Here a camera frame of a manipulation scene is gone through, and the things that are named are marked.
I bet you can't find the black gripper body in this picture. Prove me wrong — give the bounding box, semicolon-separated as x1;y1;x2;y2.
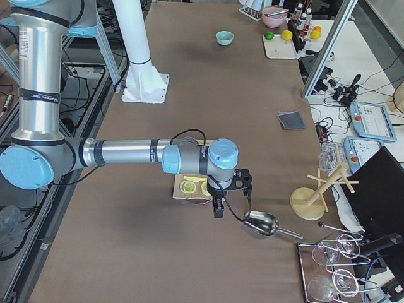
207;183;225;205

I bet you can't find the light green bowl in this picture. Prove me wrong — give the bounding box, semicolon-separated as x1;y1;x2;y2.
215;30;234;46

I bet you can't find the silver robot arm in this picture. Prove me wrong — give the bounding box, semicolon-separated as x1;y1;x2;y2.
1;1;239;218

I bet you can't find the pink bowl with ice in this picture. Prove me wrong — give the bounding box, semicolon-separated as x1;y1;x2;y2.
262;6;288;28

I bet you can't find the bamboo cutting board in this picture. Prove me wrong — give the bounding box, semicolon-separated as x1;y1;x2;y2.
172;174;212;203

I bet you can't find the yellow plastic knife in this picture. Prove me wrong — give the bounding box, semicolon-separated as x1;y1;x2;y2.
183;175;207;182

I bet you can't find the lemon slice stack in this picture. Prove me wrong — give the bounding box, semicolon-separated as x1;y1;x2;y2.
179;181;197;194

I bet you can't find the steel scoop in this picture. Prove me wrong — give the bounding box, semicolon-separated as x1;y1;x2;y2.
244;211;304;240

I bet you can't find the wooden mug tree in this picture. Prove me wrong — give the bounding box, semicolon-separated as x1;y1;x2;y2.
290;162;359;220

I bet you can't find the folded grey cloth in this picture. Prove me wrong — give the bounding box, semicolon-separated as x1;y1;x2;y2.
277;111;306;130

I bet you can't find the clear glass dish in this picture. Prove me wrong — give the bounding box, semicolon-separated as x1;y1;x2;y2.
318;142;346;175

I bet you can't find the lower teach pendant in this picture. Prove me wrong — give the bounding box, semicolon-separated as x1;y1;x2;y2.
343;136;384;173

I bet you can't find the teach pendant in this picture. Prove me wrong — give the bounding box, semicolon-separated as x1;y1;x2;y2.
343;136;384;173
349;102;397;142

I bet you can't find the black monitor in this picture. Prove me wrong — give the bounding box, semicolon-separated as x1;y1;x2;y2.
343;147;403;235

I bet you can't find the beige serving tray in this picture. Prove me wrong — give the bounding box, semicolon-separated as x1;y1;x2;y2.
262;34;297;59

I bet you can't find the green lime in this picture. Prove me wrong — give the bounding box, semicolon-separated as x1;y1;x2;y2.
264;32;274;40

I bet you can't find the upper teach pendant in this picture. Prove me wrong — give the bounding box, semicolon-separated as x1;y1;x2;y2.
349;102;397;142

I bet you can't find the yellow lemon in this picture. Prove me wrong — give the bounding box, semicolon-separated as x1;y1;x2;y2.
281;30;293;41

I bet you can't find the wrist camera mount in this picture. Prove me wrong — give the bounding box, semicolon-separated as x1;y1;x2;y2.
234;169;253;199

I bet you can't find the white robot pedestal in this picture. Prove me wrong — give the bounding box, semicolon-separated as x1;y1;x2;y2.
113;0;170;104

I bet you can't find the aluminium frame post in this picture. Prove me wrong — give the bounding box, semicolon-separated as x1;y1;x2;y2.
302;0;358;99

